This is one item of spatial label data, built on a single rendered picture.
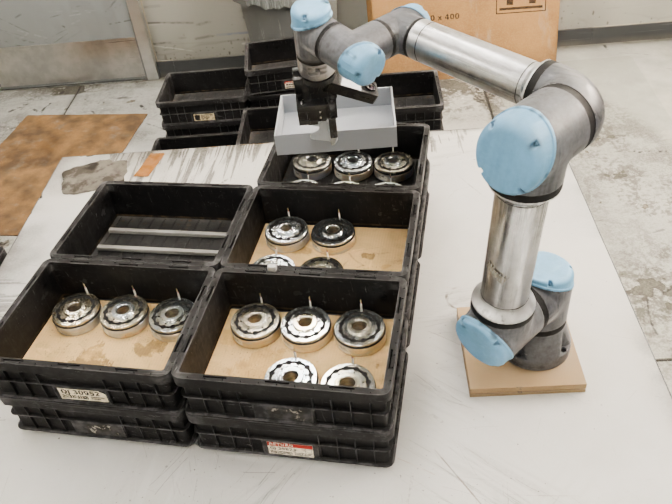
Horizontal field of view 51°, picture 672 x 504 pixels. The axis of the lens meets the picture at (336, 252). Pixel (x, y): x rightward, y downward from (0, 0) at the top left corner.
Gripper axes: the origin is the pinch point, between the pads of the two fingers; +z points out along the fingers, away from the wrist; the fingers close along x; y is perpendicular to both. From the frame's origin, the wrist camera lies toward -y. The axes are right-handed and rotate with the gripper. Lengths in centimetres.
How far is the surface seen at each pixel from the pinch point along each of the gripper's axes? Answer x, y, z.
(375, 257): 19.6, -6.3, 19.8
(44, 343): 36, 66, 15
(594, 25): -220, -156, 168
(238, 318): 36.5, 23.7, 11.3
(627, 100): -149, -152, 158
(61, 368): 49, 55, 0
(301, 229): 9.8, 10.3, 19.6
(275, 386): 58, 15, -2
